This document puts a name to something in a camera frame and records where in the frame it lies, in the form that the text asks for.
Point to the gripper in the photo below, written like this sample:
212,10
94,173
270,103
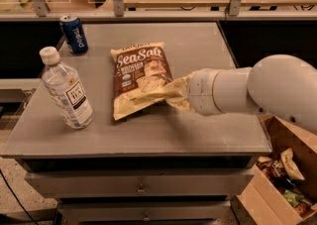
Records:
200,91

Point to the brown sea salt chip bag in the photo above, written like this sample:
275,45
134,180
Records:
139,69

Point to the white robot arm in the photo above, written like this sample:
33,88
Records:
280,85

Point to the clear plastic tea bottle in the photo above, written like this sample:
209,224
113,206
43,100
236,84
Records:
66,89

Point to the brown snack bag in box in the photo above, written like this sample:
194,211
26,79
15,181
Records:
271,168

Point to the yellow snack bag in box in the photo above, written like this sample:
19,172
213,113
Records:
290,166

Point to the green snack bag in box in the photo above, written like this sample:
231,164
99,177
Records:
292,197

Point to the blue pepsi can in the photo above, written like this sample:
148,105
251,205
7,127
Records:
73,33

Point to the upper grey drawer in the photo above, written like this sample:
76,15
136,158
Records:
140,182

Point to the grey drawer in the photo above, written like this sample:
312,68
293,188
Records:
144,211
140,182

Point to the lower grey drawer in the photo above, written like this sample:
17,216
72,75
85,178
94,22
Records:
144,211

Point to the cardboard box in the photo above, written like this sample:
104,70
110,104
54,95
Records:
284,188

